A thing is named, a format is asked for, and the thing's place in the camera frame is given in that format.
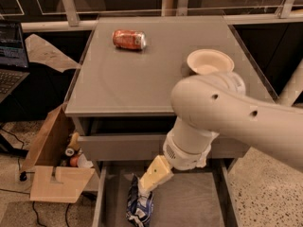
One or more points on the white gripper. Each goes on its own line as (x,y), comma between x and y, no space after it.
(182,155)

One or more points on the blue chip bag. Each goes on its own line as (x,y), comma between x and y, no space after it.
(139,205)

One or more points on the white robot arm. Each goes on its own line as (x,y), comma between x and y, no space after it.
(214,104)

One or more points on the grey open middle drawer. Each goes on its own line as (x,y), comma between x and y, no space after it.
(200,197)

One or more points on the grey top drawer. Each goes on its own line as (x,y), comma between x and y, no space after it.
(147,146)

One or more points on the grey cabinet with counter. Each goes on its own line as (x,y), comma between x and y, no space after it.
(126,92)

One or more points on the white object in box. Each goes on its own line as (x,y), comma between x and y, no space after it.
(83,162)

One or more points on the orange fruit in box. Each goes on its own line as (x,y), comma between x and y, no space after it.
(74,161)

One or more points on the tan bottle in box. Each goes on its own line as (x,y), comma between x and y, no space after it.
(73,146)

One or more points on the cardboard box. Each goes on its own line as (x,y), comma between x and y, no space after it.
(53,182)

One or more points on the white paper bowl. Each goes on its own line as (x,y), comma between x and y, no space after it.
(208,61)

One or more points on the orange soda can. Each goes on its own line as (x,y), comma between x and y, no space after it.
(129,39)

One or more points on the black laptop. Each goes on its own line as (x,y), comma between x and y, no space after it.
(14,63)

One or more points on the metal railing frame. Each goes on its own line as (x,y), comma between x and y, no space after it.
(64,15)

